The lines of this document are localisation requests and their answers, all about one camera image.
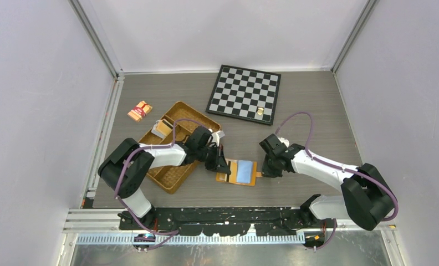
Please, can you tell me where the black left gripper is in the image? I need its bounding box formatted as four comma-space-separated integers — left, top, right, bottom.
196, 144, 230, 174

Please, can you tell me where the orange leather card holder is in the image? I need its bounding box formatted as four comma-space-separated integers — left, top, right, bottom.
216, 159, 262, 186

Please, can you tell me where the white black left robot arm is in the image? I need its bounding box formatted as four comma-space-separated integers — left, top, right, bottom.
98, 126, 231, 229

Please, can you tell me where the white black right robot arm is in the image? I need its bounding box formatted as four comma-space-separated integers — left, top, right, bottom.
259, 134, 398, 231

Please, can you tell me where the white credit card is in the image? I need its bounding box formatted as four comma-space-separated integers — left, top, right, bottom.
151, 119, 173, 139

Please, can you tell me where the red playing card box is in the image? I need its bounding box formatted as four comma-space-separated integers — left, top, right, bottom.
127, 101, 152, 122

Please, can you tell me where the black white chessboard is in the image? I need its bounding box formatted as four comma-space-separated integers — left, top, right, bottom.
206, 64, 282, 126

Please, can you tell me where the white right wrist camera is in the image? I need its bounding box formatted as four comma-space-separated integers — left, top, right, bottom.
278, 137, 290, 147

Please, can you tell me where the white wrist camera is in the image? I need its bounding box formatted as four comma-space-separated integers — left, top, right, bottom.
211, 130, 225, 146
278, 137, 290, 147

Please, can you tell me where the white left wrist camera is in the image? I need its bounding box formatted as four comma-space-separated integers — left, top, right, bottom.
211, 130, 225, 146

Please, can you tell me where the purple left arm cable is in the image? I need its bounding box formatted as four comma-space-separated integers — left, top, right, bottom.
114, 118, 213, 251

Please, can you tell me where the aluminium slotted rail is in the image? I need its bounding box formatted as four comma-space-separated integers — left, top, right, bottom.
75, 232, 305, 245

